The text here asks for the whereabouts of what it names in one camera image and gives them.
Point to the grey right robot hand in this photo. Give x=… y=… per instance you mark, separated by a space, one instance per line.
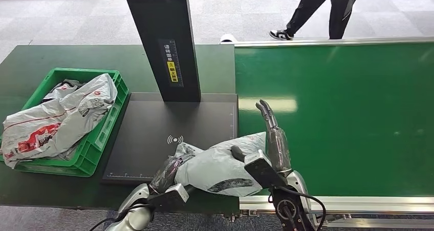
x=278 y=148

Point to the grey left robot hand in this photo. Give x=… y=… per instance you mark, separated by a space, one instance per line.
x=166 y=177

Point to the grey poly mailer package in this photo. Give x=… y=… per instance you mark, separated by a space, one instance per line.
x=217 y=168

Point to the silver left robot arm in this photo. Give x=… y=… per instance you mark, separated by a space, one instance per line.
x=135 y=209

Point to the green conveyor belt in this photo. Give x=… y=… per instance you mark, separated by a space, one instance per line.
x=356 y=121

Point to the green plastic crate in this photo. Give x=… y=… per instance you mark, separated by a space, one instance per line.
x=98 y=139

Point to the black and yellow column label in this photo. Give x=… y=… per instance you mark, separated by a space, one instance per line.
x=172 y=66

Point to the grey mailer with red print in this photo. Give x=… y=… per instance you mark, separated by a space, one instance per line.
x=61 y=121

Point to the white roller end cap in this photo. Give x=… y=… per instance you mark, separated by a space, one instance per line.
x=228 y=38

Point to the small grey mailer bag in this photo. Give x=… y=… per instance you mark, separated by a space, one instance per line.
x=62 y=91

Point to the person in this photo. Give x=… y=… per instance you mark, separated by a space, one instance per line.
x=312 y=5

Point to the black scanner column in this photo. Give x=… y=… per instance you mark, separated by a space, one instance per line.
x=162 y=26

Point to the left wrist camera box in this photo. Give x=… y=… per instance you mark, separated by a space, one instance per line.
x=169 y=197

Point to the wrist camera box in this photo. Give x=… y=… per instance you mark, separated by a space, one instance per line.
x=262 y=171
x=169 y=197

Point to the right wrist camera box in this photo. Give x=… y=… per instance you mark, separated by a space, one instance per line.
x=262 y=171

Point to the black scanner base plate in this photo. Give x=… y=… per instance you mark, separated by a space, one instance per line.
x=149 y=127

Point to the metal conveyor mounting bracket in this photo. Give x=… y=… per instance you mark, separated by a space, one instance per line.
x=240 y=215

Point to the aluminium conveyor side rail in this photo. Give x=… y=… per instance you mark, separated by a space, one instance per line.
x=356 y=41
x=379 y=204

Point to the aluminium lower frame bar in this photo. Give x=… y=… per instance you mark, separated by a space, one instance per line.
x=390 y=222

